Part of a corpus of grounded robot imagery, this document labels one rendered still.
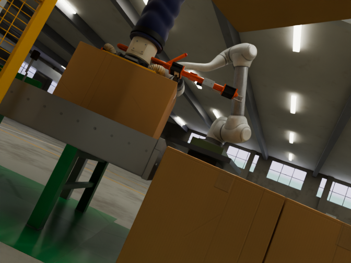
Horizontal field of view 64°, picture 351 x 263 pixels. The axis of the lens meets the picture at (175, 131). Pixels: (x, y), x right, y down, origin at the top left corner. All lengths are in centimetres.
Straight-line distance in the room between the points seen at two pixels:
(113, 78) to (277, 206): 109
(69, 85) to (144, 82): 41
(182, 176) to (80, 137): 68
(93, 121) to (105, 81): 30
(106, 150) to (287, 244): 86
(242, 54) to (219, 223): 154
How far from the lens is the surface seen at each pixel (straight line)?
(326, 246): 101
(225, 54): 234
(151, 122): 153
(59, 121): 147
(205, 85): 175
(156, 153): 134
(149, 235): 90
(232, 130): 216
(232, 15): 30
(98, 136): 139
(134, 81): 160
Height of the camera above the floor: 46
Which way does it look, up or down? 9 degrees up
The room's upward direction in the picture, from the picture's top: 24 degrees clockwise
